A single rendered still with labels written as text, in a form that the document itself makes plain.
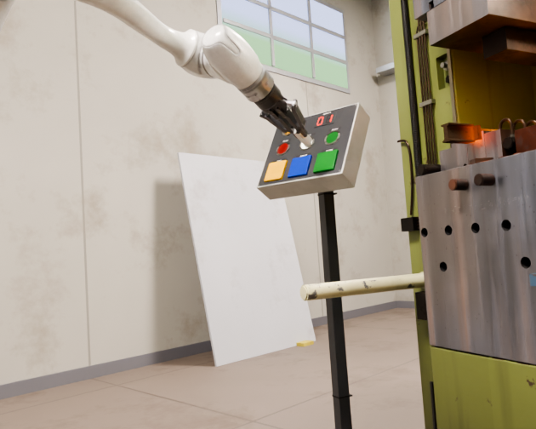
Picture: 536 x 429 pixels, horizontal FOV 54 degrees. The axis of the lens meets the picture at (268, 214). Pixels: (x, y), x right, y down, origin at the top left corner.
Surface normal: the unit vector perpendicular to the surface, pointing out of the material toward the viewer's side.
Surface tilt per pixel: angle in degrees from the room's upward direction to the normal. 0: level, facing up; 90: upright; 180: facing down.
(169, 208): 90
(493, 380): 90
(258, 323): 78
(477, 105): 90
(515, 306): 90
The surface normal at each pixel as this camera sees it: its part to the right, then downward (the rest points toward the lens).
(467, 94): 0.43, -0.09
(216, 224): 0.68, -0.29
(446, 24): -0.90, 0.03
